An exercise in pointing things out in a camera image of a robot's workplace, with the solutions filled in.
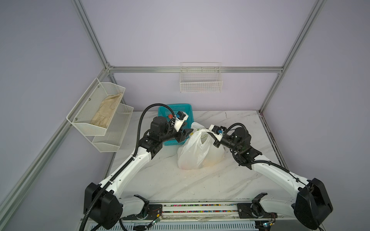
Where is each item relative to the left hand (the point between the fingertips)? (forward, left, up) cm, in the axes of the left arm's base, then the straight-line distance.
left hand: (188, 127), depth 74 cm
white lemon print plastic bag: (-9, -6, -10) cm, 15 cm away
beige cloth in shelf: (+5, +46, +1) cm, 46 cm away
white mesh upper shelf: (+8, +53, +1) cm, 53 cm away
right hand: (0, -10, 0) cm, 10 cm away
